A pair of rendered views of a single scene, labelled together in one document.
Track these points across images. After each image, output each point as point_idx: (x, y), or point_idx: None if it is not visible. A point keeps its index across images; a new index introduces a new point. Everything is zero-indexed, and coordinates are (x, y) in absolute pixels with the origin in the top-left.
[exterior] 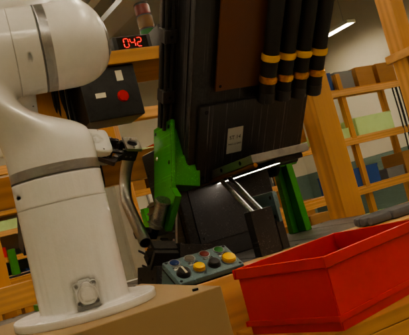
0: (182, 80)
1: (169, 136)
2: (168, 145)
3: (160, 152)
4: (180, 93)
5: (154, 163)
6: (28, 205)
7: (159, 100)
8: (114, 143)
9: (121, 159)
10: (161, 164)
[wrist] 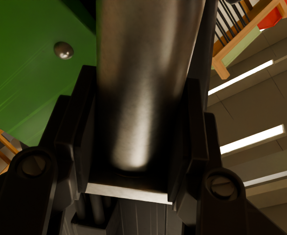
0: (71, 231)
1: (33, 144)
2: (17, 126)
3: (52, 85)
4: (71, 210)
5: (68, 20)
6: None
7: (91, 229)
8: (194, 227)
9: (56, 137)
10: None
